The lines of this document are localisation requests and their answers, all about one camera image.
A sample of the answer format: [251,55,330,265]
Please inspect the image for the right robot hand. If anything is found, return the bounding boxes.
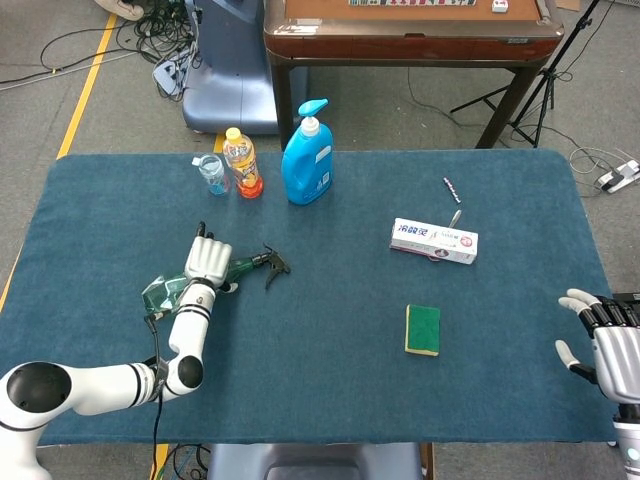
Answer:
[554,288,640,405]

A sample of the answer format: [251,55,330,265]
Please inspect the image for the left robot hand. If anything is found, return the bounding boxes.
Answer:
[183,221,240,294]

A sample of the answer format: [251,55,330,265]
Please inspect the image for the green transparent spray bottle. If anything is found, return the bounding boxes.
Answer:
[141,243,293,316]

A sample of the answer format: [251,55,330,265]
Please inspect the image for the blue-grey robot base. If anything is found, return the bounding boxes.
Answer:
[181,0,309,136]

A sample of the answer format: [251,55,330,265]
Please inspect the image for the orange juice bottle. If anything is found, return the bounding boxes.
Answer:
[222,127,265,200]

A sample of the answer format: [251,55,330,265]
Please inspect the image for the blue detergent pump bottle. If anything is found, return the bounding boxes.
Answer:
[280,98,335,206]

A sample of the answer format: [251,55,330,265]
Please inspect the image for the black tripod stand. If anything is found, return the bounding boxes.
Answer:
[449,0,601,149]

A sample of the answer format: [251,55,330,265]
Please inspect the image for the small clear cup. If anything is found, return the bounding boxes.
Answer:
[191,153,232,197]

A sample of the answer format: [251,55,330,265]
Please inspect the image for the blue table cloth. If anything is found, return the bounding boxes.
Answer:
[0,148,619,447]

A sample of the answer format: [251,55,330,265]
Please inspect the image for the white power strip with plugs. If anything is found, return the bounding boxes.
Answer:
[152,49,194,96]

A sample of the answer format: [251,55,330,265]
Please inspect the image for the green yellow sponge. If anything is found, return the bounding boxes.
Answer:
[404,303,442,358]

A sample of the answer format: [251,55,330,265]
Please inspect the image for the metal spoon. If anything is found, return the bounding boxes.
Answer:
[427,209,464,264]

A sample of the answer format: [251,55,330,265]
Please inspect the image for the white toothpaste box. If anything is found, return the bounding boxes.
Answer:
[389,217,480,266]

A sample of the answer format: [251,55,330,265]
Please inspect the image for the grey-blue robot torso base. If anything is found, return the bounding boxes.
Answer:
[206,442,424,480]

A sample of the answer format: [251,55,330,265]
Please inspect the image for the beige shoes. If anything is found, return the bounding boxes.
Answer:
[93,0,147,22]

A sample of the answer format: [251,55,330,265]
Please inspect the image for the brown mahjong table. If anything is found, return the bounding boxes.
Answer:
[263,0,566,150]

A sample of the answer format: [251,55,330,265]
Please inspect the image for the row of mahjong tiles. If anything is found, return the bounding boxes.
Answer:
[348,0,478,8]

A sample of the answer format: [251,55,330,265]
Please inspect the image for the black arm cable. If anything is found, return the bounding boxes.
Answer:
[143,312,169,480]

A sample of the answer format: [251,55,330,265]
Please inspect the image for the white floor cable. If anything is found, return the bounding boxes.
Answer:
[568,146,632,190]

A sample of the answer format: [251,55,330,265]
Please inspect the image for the tangled black floor cables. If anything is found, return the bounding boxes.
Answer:
[39,0,204,104]

